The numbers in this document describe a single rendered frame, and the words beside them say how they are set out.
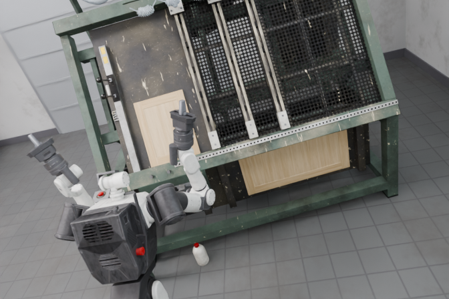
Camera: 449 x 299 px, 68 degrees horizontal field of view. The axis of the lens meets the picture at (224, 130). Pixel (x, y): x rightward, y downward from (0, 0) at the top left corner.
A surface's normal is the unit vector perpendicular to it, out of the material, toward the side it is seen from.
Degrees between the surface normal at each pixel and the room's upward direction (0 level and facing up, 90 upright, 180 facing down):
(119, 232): 67
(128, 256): 81
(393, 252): 0
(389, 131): 90
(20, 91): 90
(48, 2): 90
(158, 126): 60
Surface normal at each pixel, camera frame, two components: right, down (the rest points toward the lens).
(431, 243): -0.25, -0.84
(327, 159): 0.12, 0.47
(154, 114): -0.02, 0.00
